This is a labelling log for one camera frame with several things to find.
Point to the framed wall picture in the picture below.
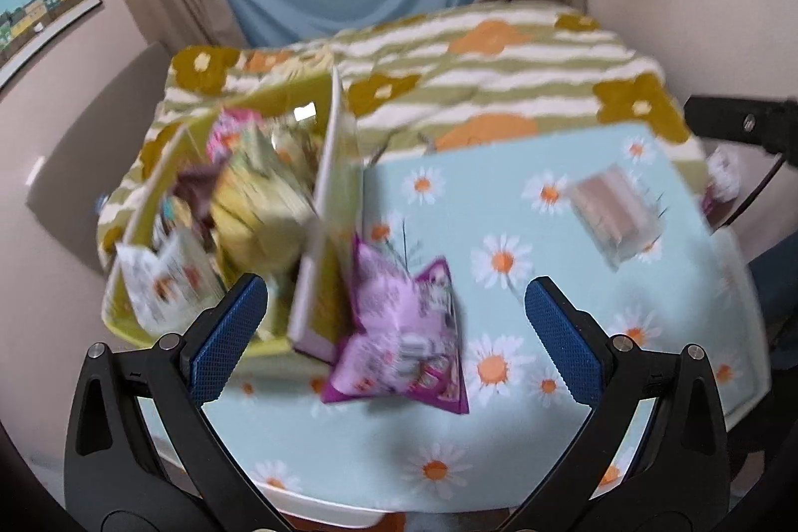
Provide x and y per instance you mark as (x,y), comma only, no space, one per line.
(43,15)

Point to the dark blue clothing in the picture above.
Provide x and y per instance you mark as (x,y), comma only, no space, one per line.
(776,289)

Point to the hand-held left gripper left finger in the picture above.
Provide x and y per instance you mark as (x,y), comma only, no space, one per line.
(227,339)

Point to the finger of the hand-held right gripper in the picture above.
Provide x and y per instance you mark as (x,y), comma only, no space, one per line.
(742,120)

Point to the yellow-green fabric storage box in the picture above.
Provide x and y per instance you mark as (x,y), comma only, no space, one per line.
(324,283)

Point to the pink and white snack packet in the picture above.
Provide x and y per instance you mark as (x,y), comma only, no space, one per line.
(230,130)

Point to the green striped floral blanket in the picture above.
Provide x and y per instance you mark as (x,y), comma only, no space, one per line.
(499,64)

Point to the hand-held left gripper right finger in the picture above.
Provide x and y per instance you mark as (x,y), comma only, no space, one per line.
(561,339)

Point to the light blue daisy tablecloth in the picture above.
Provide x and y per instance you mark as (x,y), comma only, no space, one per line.
(499,208)

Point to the beige padded panel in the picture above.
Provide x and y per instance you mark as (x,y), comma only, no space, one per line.
(87,158)

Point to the white and purple snack packet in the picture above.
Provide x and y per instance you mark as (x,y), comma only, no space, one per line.
(720,183)

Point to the yellow snack packet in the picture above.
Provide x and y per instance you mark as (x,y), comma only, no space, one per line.
(255,214)

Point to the grey-white snack packet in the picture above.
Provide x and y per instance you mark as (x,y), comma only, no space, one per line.
(156,283)

